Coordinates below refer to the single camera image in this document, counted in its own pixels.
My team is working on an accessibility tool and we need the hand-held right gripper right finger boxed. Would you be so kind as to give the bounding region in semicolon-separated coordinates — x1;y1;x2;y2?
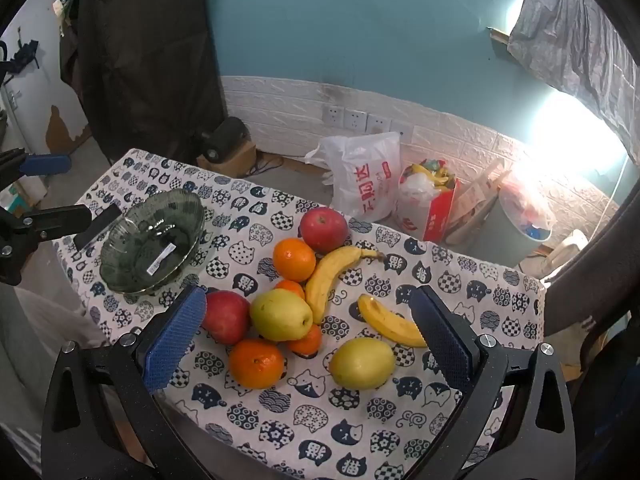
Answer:
407;284;576;480

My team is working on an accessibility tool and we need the cat print tablecloth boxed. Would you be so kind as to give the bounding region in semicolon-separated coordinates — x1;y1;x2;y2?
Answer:
52;147;548;480

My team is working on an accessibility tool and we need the white plastic object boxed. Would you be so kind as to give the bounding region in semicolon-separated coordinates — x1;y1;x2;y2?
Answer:
520;230;591;281

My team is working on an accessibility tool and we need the grey trash bin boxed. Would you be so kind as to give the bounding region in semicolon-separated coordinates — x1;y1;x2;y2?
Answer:
497;180;556;271

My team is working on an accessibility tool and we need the black round device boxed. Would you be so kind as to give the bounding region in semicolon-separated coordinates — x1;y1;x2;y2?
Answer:
201;116;247;163

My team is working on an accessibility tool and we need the large orange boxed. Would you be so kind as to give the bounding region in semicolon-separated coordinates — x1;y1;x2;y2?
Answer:
229;338;287;391
273;238;317;282

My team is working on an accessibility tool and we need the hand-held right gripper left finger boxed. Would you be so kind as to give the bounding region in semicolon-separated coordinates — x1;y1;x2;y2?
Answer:
40;284;211;480

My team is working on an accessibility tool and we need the red apple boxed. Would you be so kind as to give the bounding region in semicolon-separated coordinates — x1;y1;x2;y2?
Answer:
299;207;349;255
200;290;252;346

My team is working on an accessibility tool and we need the wooden window ledge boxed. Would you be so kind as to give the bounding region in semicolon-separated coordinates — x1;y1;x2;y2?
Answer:
487;27;511;58

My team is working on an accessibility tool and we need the black power cable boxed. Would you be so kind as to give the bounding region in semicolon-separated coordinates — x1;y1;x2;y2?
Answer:
242;152;306;177

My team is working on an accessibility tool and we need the beige paper bag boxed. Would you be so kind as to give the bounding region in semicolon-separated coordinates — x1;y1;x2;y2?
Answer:
447;157;506;246

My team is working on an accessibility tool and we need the brown cardboard box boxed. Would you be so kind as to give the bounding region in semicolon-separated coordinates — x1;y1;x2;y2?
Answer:
0;177;51;211

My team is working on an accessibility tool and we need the yellow green pear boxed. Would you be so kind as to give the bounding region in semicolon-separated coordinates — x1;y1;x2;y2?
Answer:
249;288;314;342
329;337;396;391

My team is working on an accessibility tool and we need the yellow banana peel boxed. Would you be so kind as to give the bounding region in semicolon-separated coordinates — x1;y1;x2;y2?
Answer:
417;160;453;188

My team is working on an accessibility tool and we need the green glass bowl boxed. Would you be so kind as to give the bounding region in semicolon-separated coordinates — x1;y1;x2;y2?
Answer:
98;189;207;296

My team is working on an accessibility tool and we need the short yellow banana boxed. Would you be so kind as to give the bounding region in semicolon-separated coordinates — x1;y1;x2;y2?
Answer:
357;293;428;349

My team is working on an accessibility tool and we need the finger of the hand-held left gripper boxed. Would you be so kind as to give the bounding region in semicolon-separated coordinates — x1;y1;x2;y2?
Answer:
0;202;121;286
0;147;72;181

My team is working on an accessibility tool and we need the pink bin liner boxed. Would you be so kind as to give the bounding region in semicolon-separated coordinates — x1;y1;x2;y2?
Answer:
500;170;557;231

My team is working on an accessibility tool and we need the white crumpled plastic bag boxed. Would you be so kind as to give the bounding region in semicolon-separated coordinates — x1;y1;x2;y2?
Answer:
399;165;436;206

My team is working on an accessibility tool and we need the small tangerine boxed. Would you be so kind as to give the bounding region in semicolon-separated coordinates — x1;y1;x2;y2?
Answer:
274;279;306;301
286;324;323;359

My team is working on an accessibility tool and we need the black office chair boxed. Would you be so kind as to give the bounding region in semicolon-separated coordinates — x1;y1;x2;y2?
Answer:
545;175;640;480

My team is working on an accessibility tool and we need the white hanging cable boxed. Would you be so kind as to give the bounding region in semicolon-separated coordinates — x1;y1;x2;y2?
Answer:
602;157;628;241

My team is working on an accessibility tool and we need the white plastic shopping bag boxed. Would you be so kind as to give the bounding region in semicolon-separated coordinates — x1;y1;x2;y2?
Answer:
305;131;403;222

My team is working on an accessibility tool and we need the grey window curtain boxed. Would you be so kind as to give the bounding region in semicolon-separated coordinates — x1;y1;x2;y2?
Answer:
507;0;640;166

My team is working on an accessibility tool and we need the black curtain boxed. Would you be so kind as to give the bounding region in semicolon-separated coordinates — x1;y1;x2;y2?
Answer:
60;0;226;166

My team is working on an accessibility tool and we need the black wall hook rack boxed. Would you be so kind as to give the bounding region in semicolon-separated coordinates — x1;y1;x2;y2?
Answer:
12;37;41;68

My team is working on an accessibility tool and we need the long yellow banana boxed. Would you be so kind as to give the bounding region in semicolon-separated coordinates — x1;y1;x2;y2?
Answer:
305;246;387;325

